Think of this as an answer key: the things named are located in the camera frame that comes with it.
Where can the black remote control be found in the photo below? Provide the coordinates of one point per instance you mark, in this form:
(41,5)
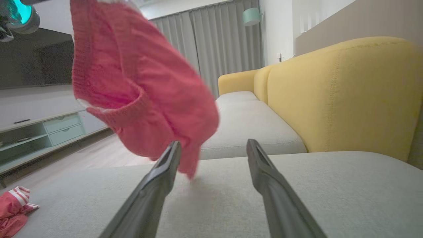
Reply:
(22,121)

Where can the pale green TV cabinet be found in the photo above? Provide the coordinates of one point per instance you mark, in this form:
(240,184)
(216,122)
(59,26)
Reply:
(62,127)

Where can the wide yellow sofa backrest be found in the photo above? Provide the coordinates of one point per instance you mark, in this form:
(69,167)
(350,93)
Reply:
(347,99)

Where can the grey pleated curtain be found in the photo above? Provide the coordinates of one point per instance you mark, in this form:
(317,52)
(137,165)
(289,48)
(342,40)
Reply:
(224,43)

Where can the white wall socket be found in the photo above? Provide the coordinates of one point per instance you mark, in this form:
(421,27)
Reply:
(280,57)

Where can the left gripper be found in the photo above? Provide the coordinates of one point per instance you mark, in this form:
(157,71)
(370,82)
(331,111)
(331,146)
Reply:
(19,15)

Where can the red Bulls basketball jersey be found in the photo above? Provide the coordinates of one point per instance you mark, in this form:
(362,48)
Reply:
(11,215)

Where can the teal wall lamp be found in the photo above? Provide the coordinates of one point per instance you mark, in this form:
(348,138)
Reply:
(251,16)

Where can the black flat television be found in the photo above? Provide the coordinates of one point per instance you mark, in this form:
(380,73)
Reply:
(36,62)

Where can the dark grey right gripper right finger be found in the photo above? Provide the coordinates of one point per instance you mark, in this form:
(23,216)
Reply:
(281,205)

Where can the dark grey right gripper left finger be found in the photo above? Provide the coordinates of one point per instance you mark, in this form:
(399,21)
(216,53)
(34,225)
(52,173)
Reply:
(148,201)

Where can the red shorts white trim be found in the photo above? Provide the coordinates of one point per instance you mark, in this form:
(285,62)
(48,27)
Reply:
(138,82)

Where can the large grey sofa seat cushion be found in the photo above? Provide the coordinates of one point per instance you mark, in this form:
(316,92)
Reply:
(347,198)

